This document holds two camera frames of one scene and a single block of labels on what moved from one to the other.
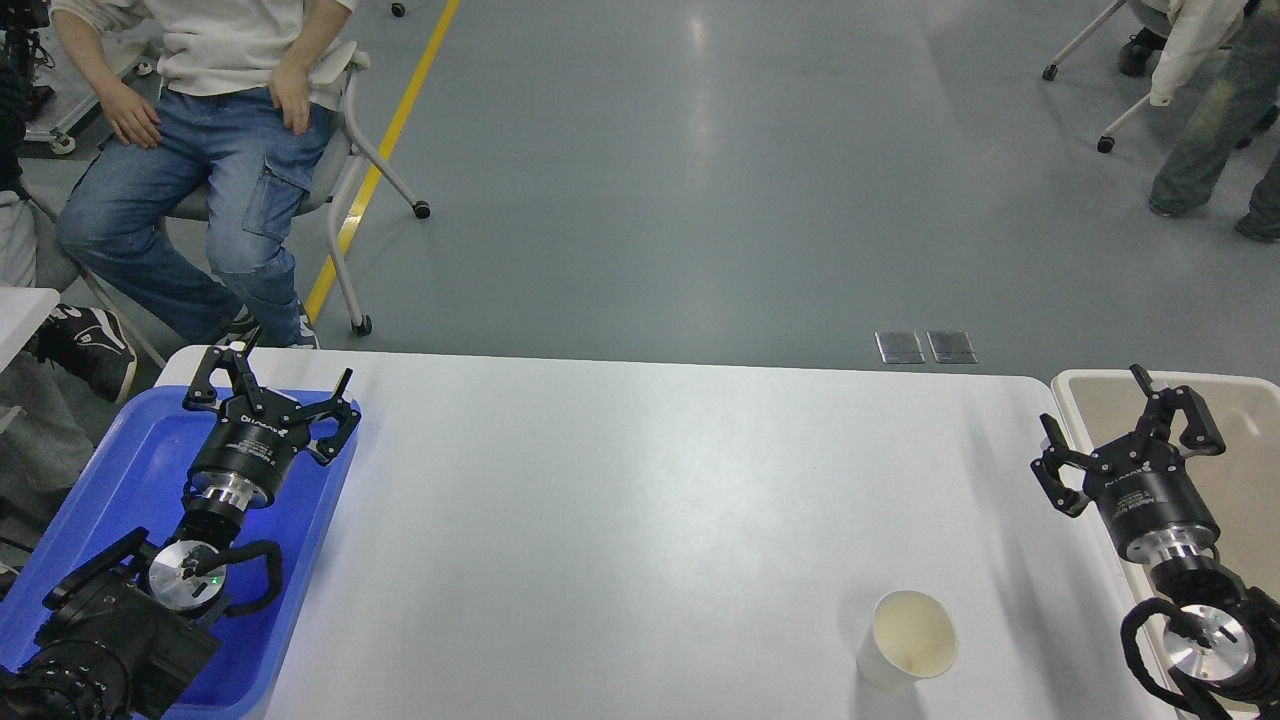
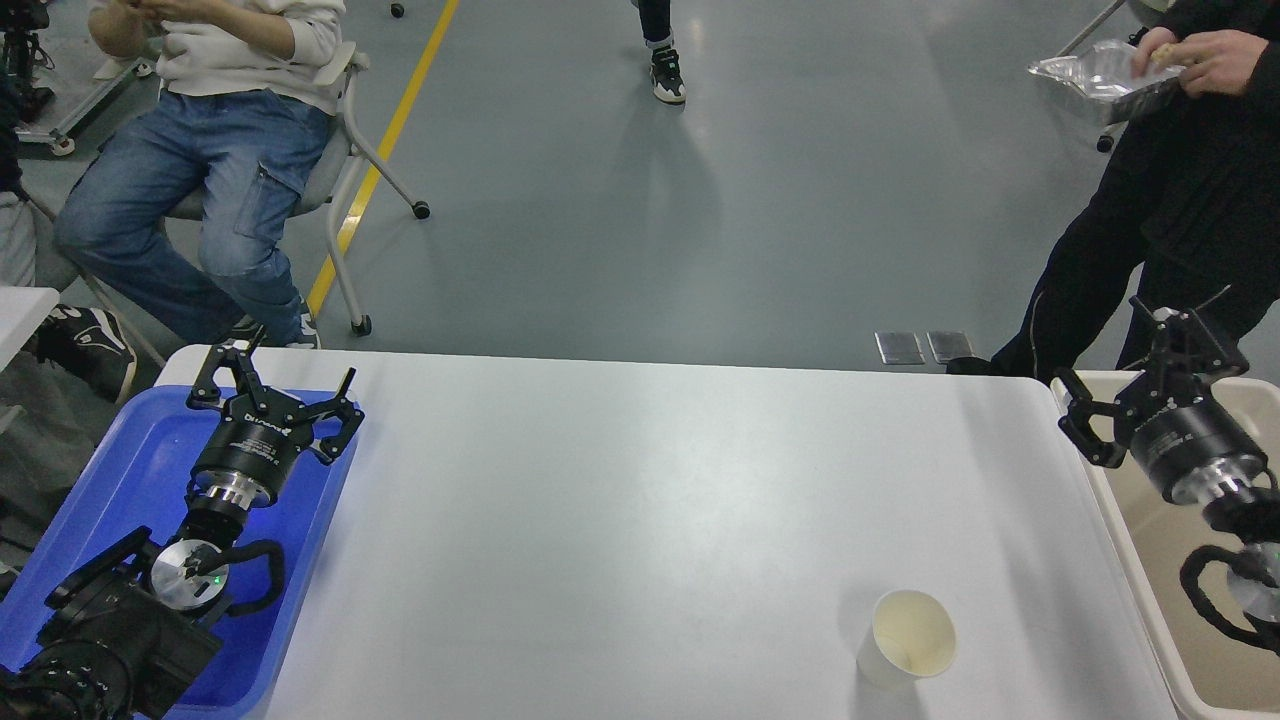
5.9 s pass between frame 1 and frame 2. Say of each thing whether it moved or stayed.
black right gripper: moved
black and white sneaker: stayed
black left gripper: stayed
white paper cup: stayed
